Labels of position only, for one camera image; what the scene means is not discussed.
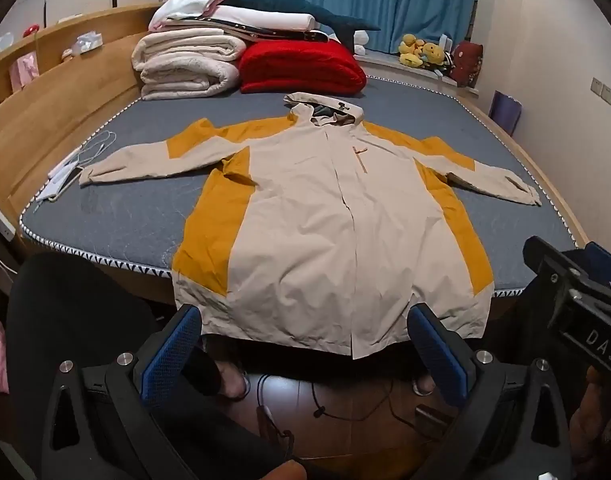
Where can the teal shark plush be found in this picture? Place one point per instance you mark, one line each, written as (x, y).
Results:
(343, 26)

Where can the yellow plush toys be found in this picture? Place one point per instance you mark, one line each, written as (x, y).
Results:
(418, 53)

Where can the purple bag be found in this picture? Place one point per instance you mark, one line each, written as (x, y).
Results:
(505, 111)

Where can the person's right hand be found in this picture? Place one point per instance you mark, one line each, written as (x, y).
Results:
(590, 425)

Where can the red folded blanket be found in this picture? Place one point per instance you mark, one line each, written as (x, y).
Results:
(325, 68)

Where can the wooden bed frame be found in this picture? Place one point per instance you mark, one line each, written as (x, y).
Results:
(44, 121)

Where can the white tissue pack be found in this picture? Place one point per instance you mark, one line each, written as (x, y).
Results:
(87, 42)

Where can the cream folded blanket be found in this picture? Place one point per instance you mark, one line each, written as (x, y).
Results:
(187, 63)

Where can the beige and orange jacket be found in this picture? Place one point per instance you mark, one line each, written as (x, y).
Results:
(319, 230)

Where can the white mushroom plush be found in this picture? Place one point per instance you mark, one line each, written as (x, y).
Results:
(360, 40)

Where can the white folded clothes stack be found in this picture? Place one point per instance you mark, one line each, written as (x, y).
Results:
(248, 24)

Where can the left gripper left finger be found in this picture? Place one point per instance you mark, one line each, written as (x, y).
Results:
(138, 382)

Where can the dark red plush bag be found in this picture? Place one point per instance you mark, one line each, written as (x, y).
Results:
(467, 62)

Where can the pink bag on shelf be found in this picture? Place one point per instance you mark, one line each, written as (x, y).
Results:
(23, 71)

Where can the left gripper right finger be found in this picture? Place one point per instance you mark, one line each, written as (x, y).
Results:
(458, 377)

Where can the wall switch plate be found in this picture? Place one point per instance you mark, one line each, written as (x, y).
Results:
(601, 90)

